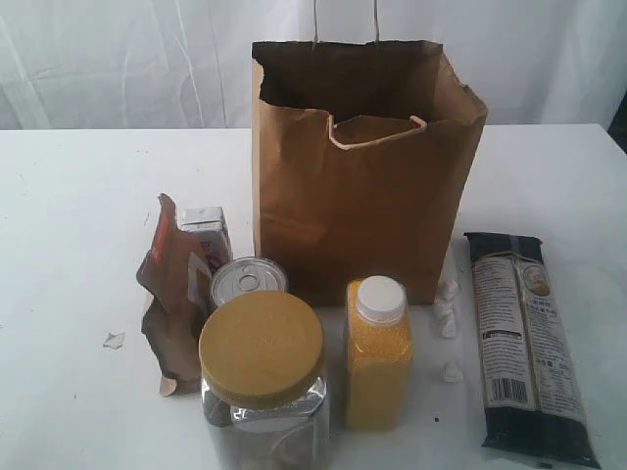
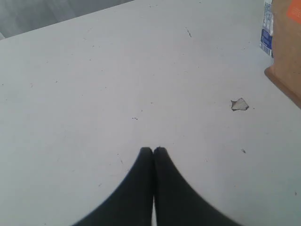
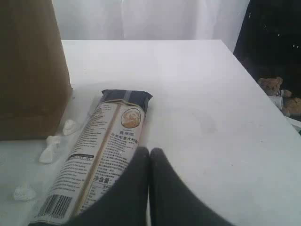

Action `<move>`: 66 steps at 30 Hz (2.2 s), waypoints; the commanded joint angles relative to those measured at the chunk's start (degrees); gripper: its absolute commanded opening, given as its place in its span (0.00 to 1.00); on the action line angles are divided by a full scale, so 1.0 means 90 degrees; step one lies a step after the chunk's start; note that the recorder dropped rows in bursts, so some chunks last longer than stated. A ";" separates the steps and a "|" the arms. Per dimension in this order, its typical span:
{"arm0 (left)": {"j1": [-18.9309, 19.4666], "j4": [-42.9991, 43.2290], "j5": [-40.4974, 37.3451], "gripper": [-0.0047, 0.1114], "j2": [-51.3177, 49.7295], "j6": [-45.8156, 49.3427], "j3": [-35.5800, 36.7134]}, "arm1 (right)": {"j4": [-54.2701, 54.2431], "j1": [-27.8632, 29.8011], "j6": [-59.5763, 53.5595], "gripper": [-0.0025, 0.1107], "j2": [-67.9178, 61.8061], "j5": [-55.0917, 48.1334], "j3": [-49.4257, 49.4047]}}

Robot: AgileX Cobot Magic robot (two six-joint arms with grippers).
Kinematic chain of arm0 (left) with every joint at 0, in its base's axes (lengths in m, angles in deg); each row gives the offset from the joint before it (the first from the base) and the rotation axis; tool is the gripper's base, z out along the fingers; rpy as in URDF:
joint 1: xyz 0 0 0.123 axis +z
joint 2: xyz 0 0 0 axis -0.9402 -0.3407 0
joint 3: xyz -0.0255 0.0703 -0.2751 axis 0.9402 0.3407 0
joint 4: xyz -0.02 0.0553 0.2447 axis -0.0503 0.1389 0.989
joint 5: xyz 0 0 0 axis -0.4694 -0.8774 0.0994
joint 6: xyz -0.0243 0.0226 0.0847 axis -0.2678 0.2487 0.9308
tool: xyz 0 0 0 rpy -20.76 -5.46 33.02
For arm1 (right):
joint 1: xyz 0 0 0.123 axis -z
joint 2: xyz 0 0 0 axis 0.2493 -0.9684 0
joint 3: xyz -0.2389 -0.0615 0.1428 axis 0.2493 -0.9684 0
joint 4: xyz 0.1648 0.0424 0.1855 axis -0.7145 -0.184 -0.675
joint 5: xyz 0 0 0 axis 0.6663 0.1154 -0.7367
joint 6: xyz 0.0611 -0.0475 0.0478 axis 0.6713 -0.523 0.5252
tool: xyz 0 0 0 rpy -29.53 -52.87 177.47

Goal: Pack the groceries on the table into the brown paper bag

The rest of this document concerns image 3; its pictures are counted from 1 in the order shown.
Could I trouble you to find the white crumpled lump far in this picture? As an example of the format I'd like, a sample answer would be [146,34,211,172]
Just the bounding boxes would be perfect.
[13,184,36,201]

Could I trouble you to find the brown teddy bear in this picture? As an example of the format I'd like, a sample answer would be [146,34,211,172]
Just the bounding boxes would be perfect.
[257,77,301,117]

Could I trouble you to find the white crumpled lump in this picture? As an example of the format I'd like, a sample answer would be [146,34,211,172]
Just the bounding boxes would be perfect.
[13,184,36,201]
[39,147,59,164]
[46,136,61,148]

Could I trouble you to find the long spaghetti packet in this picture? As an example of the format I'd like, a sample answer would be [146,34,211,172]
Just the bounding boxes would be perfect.
[30,89,151,226]

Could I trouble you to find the white crumpled lump middle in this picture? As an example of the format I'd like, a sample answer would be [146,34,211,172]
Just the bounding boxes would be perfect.
[46,136,61,148]

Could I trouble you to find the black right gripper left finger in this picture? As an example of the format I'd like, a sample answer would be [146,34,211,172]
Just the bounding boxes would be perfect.
[68,147,150,226]

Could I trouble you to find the white paper bits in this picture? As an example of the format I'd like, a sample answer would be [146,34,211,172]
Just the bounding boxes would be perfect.
[62,119,78,136]

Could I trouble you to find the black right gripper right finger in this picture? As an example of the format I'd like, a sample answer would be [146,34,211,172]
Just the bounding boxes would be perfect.
[149,148,232,226]

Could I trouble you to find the brown paper bag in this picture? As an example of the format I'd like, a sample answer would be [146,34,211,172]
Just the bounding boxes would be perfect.
[0,0,72,140]

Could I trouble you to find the white crumpled lump lower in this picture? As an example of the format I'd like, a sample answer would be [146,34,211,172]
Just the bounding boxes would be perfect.
[39,147,59,164]

